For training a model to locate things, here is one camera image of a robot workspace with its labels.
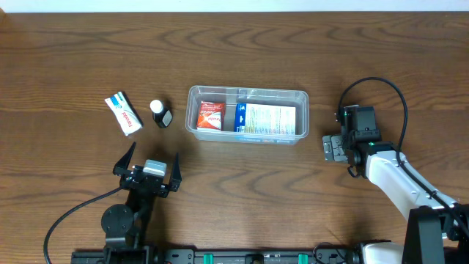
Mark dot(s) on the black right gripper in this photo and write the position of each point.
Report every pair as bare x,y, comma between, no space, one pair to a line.
346,138

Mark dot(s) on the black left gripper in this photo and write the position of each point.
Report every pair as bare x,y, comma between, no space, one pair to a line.
145,180

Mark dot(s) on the red medicine box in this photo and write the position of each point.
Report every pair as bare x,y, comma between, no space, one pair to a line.
211,116

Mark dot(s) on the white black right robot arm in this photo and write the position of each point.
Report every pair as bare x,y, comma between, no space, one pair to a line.
437,225

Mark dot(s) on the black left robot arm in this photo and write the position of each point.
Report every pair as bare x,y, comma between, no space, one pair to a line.
125,225

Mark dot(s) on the clear plastic container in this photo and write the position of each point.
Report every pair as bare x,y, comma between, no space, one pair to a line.
231,96

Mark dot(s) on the dark brown medicine bottle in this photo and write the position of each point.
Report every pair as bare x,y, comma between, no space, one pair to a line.
161,115

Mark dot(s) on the white Panadol box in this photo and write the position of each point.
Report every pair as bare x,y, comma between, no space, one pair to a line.
127,118

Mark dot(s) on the black mounting rail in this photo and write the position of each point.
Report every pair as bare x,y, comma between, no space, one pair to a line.
189,256

